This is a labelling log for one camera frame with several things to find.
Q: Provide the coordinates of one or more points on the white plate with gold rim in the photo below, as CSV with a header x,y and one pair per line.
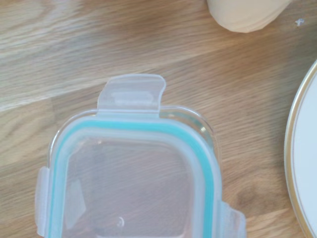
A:
x,y
305,153

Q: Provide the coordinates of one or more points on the clear lid with teal seal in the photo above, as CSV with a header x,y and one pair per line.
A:
x,y
128,173

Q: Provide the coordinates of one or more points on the clear glass food container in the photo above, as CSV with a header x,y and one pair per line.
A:
x,y
198,119

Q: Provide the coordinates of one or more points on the beige rounded cup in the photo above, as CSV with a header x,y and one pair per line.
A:
x,y
245,13

